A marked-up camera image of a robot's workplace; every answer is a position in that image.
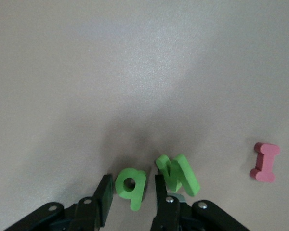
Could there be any red foam letter I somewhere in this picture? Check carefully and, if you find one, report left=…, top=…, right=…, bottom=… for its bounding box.
left=249, top=142, right=281, bottom=183

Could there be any green foam letter N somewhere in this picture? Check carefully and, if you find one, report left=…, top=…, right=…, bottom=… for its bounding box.
left=155, top=154, right=201, bottom=197

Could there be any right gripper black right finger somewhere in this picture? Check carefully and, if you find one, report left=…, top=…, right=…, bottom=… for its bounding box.
left=150, top=172, right=251, bottom=231

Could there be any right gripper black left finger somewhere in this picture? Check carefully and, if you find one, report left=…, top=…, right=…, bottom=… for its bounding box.
left=2, top=174, right=114, bottom=231

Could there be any green foam letter q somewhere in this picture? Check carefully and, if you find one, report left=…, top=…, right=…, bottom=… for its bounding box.
left=115, top=167, right=147, bottom=212

